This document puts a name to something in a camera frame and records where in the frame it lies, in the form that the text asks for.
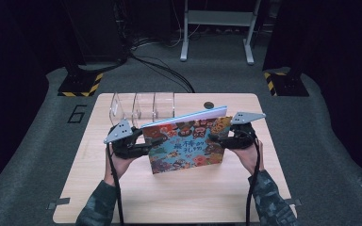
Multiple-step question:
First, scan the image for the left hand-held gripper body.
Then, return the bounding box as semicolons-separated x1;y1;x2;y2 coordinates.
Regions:
103;119;150;160

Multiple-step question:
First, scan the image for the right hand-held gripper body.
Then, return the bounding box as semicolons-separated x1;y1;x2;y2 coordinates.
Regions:
227;111;267;151

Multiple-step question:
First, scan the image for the clear acrylic book organizer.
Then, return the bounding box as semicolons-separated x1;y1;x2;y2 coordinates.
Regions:
108;91;176;129

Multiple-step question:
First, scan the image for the colourful picture book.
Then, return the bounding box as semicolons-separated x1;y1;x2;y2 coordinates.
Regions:
140;105;234;175

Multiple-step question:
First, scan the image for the person's left hand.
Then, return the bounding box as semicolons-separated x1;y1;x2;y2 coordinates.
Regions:
103;150;140;186

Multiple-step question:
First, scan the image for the person's right hand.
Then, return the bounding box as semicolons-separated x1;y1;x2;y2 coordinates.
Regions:
230;140;266;177

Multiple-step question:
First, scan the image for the black stand with striped base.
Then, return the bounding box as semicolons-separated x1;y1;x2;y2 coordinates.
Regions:
263;0;311;98
57;0;105;98

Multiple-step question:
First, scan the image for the grey tape strip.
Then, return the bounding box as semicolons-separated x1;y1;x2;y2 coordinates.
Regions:
46;197;72;211
284;198;303;207

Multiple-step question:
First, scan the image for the dark cabinet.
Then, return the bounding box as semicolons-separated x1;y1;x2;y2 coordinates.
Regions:
60;0;130;65

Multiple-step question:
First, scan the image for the white metal stand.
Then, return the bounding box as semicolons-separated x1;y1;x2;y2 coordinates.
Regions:
179;0;262;66

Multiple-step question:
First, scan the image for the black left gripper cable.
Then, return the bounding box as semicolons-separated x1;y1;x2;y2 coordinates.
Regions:
106;142;125;226

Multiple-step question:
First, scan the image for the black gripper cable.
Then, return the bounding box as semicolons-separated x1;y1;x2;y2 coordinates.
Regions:
245;130;262;226
106;142;125;226

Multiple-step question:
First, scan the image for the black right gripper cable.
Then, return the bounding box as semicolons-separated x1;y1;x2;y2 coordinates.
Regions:
245;130;262;226

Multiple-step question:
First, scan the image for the bundle of black floor cables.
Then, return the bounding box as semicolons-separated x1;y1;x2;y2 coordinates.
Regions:
127;37;196;94

